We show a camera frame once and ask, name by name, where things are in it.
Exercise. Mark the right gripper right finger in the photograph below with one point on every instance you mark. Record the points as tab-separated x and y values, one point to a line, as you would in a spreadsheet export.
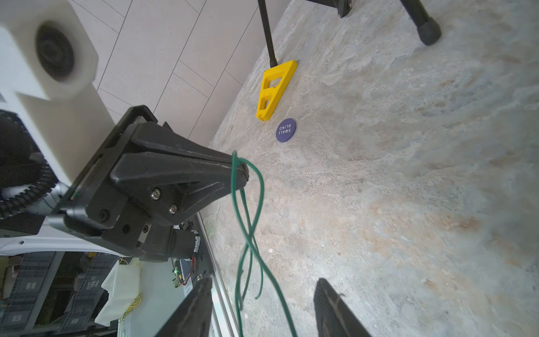
333	316

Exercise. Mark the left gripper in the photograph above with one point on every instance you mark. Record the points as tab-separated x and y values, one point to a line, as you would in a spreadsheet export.
142	184

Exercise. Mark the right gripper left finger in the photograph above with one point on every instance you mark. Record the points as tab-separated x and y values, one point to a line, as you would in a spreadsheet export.
193	316

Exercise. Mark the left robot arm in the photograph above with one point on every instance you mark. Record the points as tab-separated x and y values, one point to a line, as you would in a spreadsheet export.
26	179

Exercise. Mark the left green circuit board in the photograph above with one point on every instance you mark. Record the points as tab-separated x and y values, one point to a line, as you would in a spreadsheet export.
182	271

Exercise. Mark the purple round token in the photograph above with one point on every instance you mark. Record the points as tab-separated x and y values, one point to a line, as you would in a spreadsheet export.
286	130

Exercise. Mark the yellow triangular plastic block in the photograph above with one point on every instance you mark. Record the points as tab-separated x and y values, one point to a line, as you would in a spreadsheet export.
274	84

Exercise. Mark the black perforated music stand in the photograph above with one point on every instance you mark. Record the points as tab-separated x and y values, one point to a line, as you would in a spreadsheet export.
428	29

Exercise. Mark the aluminium mounting rail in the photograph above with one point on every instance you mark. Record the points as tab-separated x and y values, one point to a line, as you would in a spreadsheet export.
223	321

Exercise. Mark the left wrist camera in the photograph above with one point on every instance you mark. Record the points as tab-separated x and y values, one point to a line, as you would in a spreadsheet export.
48	65

